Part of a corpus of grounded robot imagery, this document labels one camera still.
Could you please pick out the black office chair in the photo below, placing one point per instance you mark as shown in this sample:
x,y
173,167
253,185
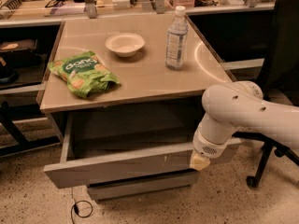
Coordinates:
x,y
279,77

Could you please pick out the grey bottom drawer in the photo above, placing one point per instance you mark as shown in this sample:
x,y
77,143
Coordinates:
x,y
146,184

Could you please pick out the long background workbench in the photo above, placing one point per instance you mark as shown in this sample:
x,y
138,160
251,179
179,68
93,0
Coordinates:
x,y
19,101

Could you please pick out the grey top drawer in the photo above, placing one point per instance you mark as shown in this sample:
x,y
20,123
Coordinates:
x,y
98,150

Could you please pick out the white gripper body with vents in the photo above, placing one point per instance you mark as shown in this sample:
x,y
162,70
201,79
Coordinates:
x,y
207,146

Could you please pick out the green snack bag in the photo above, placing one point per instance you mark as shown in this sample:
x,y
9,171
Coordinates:
x,y
83,74

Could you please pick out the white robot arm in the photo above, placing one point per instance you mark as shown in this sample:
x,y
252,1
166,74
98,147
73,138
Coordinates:
x,y
231,106

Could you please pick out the white paper bowl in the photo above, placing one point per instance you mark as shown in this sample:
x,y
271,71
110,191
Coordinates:
x,y
125,44

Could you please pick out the grey drawer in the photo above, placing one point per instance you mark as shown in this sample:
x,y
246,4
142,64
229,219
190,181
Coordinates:
x,y
98,150
146,184

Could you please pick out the clear plastic water bottle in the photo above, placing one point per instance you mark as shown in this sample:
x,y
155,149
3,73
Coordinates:
x,y
177,34

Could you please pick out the yellow foam padded gripper finger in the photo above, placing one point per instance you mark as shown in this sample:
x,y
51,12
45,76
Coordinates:
x,y
198,162

